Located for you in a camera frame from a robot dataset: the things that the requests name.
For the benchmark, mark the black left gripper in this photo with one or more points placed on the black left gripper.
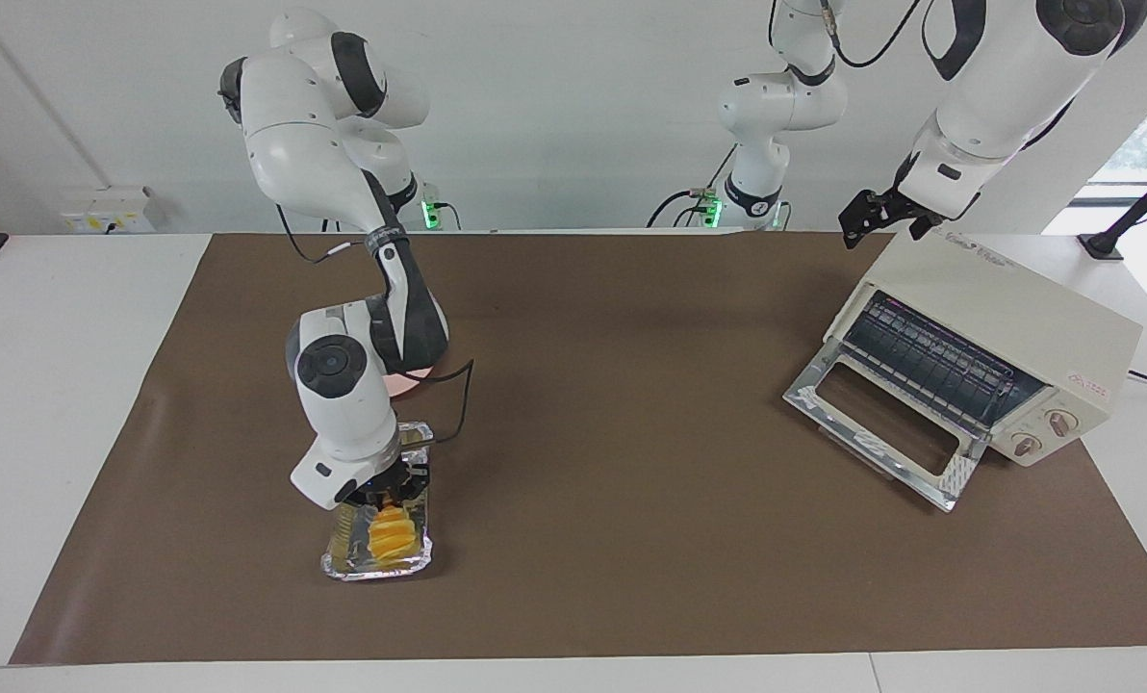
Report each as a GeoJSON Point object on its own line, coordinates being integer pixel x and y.
{"type": "Point", "coordinates": [899, 207]}

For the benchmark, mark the glass oven door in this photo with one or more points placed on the glass oven door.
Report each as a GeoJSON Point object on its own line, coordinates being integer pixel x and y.
{"type": "Point", "coordinates": [804, 397]}

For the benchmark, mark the large oven knob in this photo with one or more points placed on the large oven knob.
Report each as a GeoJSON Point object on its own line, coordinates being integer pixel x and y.
{"type": "Point", "coordinates": [1061, 423]}

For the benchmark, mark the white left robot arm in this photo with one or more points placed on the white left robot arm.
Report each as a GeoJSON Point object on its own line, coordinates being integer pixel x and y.
{"type": "Point", "coordinates": [997, 96]}

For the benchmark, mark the brown table mat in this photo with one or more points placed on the brown table mat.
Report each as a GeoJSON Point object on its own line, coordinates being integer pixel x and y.
{"type": "Point", "coordinates": [631, 577]}

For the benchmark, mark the small oven knob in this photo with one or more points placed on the small oven knob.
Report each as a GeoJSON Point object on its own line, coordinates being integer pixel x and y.
{"type": "Point", "coordinates": [1028, 445]}

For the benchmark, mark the aluminium foil tray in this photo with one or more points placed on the aluminium foil tray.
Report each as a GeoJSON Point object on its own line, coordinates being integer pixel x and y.
{"type": "Point", "coordinates": [343, 558]}

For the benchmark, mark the cream toaster oven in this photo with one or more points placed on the cream toaster oven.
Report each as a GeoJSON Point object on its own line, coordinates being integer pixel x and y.
{"type": "Point", "coordinates": [1035, 313]}

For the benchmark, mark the pink round plate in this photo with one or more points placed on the pink round plate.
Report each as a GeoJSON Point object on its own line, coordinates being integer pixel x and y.
{"type": "Point", "coordinates": [410, 385]}

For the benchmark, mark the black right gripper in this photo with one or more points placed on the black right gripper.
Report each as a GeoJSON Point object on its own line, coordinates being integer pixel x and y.
{"type": "Point", "coordinates": [386, 486]}

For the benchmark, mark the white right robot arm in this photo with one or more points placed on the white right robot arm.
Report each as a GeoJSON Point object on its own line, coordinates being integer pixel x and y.
{"type": "Point", "coordinates": [343, 385]}

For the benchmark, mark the black camera stand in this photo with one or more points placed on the black camera stand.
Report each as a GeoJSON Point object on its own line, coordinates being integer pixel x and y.
{"type": "Point", "coordinates": [1127, 221]}

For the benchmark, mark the white wall socket box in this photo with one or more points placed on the white wall socket box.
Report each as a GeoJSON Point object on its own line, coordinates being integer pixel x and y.
{"type": "Point", "coordinates": [107, 210]}

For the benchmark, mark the yellow braided bread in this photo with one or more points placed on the yellow braided bread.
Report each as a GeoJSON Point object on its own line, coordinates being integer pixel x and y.
{"type": "Point", "coordinates": [391, 539]}

